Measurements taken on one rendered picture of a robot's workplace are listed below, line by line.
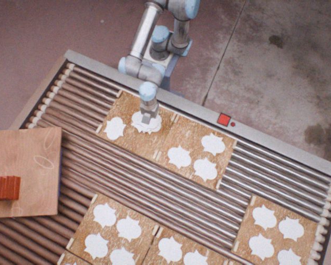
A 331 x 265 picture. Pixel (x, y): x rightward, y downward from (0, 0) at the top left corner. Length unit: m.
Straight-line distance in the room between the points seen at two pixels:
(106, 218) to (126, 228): 0.13
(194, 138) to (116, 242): 0.76
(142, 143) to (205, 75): 1.50
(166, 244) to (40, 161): 0.85
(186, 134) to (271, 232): 0.74
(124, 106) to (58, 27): 1.99
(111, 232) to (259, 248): 0.83
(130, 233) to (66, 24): 2.63
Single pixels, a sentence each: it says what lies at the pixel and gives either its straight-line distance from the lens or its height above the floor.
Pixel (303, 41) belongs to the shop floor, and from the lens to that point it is 3.51.
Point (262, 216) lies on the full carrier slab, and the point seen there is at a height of 0.95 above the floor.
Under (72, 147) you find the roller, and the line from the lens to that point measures 1.71.
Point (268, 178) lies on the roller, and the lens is 1.68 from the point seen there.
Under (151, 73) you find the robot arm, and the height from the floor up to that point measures 1.42.
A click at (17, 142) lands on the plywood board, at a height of 1.04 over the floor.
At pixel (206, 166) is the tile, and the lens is 1.57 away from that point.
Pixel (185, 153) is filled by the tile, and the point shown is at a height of 0.95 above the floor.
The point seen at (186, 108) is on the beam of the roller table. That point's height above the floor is 0.91.
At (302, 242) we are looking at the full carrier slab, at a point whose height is 0.94.
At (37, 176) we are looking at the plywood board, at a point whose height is 1.04.
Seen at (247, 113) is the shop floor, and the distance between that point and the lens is 2.80.
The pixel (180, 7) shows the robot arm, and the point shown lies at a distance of 1.34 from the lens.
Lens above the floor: 2.47
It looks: 72 degrees down
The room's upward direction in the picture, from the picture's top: straight up
